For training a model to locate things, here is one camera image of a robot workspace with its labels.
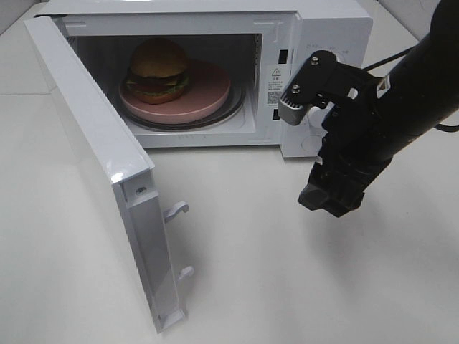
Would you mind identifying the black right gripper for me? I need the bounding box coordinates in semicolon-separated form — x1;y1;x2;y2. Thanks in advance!
278;50;392;218

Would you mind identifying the round white door button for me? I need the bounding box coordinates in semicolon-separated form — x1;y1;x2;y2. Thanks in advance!
301;135;323;156

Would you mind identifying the white timer knob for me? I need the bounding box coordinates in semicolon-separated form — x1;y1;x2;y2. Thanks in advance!
307;107;328;128

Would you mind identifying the pink round plate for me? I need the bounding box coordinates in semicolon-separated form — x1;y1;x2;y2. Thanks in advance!
118;59;231;124

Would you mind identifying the burger with sesame bun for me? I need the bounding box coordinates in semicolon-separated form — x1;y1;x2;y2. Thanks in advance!
125;37;189;105

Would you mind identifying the white microwave door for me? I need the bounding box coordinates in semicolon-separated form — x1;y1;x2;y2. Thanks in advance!
24;16;189;333

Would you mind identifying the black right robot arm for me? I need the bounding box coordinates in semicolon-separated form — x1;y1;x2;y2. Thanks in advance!
278;1;458;217

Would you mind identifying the white warning label sticker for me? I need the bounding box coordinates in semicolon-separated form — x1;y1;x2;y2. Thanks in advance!
264;64;290;107

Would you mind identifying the upper white power knob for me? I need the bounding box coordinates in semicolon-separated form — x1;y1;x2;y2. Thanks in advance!
334;53;346;63

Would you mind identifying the glass microwave turntable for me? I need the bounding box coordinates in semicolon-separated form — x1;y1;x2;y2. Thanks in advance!
118;86;245;132

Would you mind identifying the white microwave oven body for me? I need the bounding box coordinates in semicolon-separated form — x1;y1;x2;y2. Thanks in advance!
34;1;372;158

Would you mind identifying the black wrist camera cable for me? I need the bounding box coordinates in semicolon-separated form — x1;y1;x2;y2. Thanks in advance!
360;49;459;132

